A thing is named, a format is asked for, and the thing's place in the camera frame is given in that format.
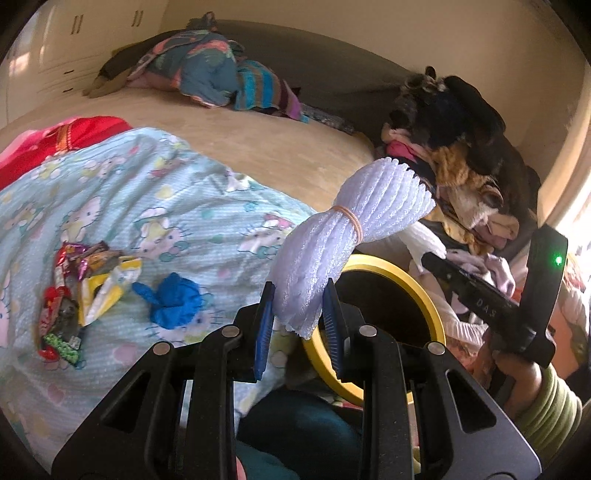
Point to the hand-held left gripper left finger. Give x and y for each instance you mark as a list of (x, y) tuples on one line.
[(264, 332)]

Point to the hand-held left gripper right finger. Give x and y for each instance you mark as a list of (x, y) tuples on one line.
[(332, 332)]

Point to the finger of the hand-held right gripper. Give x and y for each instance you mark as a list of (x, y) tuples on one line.
[(466, 284)]

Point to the white foam net bundle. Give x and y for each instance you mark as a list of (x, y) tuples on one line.
[(323, 258)]

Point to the yellow rimmed bin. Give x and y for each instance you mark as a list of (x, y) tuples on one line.
[(392, 270)]

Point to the black green wrapper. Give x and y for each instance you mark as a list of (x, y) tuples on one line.
[(64, 344)]

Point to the person's right forearm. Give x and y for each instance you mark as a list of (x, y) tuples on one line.
[(554, 410)]

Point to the person's right hand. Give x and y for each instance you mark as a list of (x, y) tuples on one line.
[(524, 385)]

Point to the person's left hand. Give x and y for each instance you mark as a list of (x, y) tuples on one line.
[(240, 470)]

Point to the lilac cloth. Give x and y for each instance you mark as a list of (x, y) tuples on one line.
[(489, 270)]

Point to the white ribbed cloth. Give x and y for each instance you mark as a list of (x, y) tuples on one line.
[(422, 242)]

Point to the beige white cloth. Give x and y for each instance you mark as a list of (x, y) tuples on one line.
[(489, 221)]

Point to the blue crumpled plastic bag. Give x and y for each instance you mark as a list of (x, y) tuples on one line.
[(178, 300)]

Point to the tan rubber band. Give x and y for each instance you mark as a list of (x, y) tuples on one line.
[(356, 221)]

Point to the mustard knit garment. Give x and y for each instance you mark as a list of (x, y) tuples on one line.
[(455, 170)]

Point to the pink cloth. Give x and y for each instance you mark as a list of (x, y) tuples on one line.
[(406, 145)]

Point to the yellow white wrapper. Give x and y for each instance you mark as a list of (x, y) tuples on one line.
[(108, 288)]

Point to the heap of clothes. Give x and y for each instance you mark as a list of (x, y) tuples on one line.
[(475, 120)]

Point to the brown orange wrapper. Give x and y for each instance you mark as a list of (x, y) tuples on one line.
[(105, 259)]

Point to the light blue cartoon blanket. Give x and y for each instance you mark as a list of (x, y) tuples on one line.
[(138, 194)]

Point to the beige bed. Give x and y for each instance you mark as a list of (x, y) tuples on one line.
[(254, 143)]

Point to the purple shiny wrapper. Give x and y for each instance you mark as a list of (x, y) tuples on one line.
[(82, 265)]

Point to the red white striped wrapper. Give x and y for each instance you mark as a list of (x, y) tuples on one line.
[(63, 265)]

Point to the dark patterned cloth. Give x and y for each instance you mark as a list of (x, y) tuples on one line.
[(332, 119)]

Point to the striped knit cloth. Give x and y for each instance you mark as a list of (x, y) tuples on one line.
[(263, 90)]

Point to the red pink blanket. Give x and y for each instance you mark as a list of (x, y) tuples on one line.
[(87, 134)]

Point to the dark olive garment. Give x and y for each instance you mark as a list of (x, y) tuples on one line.
[(115, 76)]

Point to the cream wardrobe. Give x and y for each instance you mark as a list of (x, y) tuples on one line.
[(92, 41)]

